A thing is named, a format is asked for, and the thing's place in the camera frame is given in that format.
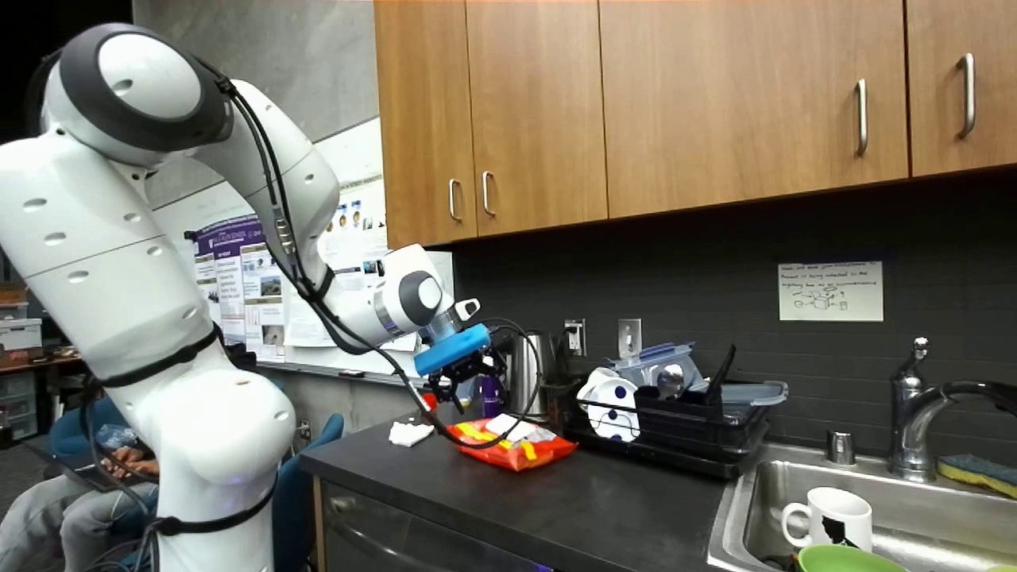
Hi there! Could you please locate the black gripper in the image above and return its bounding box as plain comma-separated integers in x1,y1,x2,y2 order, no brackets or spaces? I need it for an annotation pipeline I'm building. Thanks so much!
426,352,514,423

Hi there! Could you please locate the orange wet wipes packet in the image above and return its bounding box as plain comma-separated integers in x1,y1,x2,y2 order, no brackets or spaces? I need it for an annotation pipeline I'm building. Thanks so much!
441,409,583,477

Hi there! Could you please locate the purple pump bottle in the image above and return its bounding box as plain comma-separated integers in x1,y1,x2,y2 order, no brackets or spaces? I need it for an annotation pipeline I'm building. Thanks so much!
475,371,507,423

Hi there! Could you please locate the crumpled white tissue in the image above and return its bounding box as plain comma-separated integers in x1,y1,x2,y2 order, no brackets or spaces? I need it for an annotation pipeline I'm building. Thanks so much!
384,417,439,452

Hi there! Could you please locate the stainless steel thermos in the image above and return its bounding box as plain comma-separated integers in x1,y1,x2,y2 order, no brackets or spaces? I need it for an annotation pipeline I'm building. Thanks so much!
507,330,551,420

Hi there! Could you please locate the white plastic kitchen gadget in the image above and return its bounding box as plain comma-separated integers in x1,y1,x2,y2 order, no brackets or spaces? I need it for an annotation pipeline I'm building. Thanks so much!
576,366,644,444

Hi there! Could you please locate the blue office chair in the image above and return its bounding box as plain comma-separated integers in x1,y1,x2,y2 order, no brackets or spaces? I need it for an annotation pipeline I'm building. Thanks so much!
267,409,349,572

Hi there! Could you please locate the white research poster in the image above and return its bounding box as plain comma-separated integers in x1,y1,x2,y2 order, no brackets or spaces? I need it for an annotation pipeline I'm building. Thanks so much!
284,193,410,352

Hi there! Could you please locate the clear plastic container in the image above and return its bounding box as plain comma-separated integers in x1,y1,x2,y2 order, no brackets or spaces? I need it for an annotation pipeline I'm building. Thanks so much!
612,341,711,399

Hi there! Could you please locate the black dish rack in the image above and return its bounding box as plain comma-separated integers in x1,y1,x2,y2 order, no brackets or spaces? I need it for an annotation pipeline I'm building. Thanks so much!
555,341,796,487

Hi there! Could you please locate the purple header poster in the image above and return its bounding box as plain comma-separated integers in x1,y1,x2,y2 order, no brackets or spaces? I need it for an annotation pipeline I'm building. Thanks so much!
187,214,293,358

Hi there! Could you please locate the white whiteboard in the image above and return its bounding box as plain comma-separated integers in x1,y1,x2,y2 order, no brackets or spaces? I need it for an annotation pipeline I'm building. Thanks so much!
146,113,459,391

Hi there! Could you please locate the wooden upper cabinet door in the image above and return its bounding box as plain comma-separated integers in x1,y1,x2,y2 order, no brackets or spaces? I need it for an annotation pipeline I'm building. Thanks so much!
904,0,1017,180
373,0,478,250
463,0,611,239
599,0,913,221

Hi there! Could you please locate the small steel cup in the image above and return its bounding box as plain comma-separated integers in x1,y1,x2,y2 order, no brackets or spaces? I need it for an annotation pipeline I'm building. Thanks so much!
825,426,857,468

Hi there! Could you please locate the white mug with black print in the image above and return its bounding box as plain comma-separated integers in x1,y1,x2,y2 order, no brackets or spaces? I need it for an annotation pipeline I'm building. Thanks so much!
780,484,877,557

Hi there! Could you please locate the seated person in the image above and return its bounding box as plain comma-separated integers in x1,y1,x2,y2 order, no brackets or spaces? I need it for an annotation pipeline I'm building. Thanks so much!
0,391,163,572

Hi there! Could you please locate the green bowl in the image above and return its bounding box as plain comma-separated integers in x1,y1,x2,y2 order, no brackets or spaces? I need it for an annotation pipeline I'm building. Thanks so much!
796,539,917,572

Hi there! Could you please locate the white storage box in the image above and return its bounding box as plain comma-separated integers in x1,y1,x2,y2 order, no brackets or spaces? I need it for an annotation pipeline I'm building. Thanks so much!
0,316,46,356

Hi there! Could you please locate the chrome sink faucet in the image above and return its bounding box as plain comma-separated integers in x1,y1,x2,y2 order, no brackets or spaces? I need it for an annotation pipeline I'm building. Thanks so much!
888,335,1017,484

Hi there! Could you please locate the stainless steel sink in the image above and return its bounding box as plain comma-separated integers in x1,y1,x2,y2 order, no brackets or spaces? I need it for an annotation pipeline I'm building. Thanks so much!
707,439,1017,572

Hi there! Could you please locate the yellow green sponge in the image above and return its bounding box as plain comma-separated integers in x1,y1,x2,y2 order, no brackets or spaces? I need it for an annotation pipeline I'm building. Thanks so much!
936,452,1017,503

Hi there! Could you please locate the white wall outlet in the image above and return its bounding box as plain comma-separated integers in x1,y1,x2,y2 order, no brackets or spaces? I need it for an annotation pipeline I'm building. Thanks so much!
563,316,590,358
617,316,644,358

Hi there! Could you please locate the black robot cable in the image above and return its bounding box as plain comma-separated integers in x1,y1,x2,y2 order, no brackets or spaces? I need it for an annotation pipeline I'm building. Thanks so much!
201,59,551,453

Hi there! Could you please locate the white paper wall notice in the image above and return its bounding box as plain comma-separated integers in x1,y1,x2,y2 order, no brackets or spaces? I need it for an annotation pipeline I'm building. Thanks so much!
777,258,888,328

